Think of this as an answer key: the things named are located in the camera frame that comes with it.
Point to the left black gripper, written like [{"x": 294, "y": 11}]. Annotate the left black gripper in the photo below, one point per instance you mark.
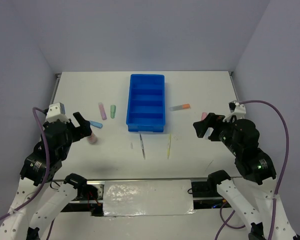
[{"x": 84, "y": 129}]

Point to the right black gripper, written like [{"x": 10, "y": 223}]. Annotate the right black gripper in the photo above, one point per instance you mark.
[{"x": 200, "y": 126}]

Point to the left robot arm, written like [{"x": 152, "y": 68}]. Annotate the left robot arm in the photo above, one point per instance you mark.
[{"x": 26, "y": 219}]

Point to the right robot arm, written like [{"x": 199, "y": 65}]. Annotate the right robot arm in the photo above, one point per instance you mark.
[{"x": 268, "y": 220}]

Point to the red pink highlighter left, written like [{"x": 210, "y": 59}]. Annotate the red pink highlighter left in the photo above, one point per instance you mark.
[{"x": 92, "y": 139}]

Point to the pink highlighter right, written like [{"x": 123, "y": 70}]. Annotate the pink highlighter right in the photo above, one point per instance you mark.
[{"x": 204, "y": 115}]

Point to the blue highlighter left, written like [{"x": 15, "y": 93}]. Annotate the blue highlighter left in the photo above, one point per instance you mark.
[{"x": 96, "y": 124}]

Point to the purple pink highlighter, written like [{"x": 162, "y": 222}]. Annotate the purple pink highlighter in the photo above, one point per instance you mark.
[{"x": 102, "y": 111}]

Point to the orange cap grey highlighter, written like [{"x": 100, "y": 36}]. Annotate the orange cap grey highlighter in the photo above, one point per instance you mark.
[{"x": 180, "y": 107}]

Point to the green highlighter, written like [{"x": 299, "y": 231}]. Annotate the green highlighter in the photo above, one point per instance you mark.
[{"x": 113, "y": 111}]

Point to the blue compartment tray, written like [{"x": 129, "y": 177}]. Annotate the blue compartment tray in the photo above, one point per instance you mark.
[{"x": 146, "y": 108}]

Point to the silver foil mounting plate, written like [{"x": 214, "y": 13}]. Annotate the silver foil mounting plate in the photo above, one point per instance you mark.
[{"x": 135, "y": 198}]

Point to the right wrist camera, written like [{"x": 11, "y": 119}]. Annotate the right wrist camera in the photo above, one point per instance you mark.
[{"x": 237, "y": 111}]

